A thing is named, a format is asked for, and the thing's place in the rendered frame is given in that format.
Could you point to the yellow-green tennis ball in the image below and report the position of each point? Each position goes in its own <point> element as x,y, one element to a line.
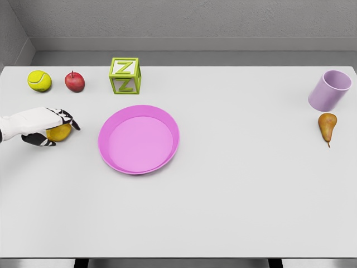
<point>39,81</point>

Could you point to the red apple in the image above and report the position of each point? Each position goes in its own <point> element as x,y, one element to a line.
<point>74,81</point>

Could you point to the yellow lemon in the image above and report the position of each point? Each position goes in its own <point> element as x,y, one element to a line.
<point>60,133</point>

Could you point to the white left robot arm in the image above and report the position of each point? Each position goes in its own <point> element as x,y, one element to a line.
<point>6,127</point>

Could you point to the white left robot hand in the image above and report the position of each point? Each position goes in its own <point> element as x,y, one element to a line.
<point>39,119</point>

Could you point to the green letter Z block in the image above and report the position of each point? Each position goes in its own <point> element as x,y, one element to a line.
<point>124,76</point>

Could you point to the lilac cup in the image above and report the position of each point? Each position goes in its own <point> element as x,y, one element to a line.
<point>329,90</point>

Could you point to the brown pear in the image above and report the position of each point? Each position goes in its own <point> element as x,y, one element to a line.
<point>327,126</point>

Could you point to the pink round plate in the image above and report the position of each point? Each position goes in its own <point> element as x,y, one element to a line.
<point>138,139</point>

